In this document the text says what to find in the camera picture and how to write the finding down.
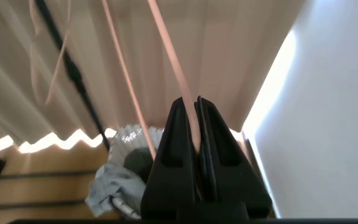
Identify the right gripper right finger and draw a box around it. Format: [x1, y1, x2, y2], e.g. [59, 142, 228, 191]
[194, 96, 273, 218]

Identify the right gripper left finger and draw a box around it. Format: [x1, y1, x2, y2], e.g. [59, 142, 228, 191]
[140, 96, 198, 218]

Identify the pink clothes hanger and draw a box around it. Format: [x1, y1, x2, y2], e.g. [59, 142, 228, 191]
[28, 0, 73, 106]
[100, 0, 202, 161]

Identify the white laundry basket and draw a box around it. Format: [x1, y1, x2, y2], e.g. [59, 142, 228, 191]
[106, 123, 167, 220]

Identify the black clothes rack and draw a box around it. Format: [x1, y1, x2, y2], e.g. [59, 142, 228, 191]
[0, 0, 111, 214]

